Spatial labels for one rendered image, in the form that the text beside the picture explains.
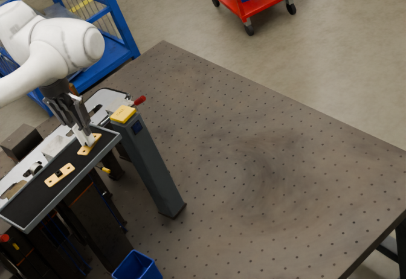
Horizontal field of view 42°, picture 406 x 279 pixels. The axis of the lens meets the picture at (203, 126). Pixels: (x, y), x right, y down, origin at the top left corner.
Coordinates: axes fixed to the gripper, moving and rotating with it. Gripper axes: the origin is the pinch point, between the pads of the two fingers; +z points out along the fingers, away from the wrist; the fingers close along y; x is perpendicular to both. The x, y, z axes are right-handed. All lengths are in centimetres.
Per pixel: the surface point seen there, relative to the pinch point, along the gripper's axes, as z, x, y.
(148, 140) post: 16.2, -14.6, -7.1
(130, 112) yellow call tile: 4.1, -14.3, -6.2
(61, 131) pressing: 20.0, -18.5, 34.3
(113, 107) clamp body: 14.0, -26.5, 12.7
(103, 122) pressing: 19.9, -24.4, 19.2
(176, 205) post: 46.3, -12.8, -6.6
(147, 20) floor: 120, -249, 166
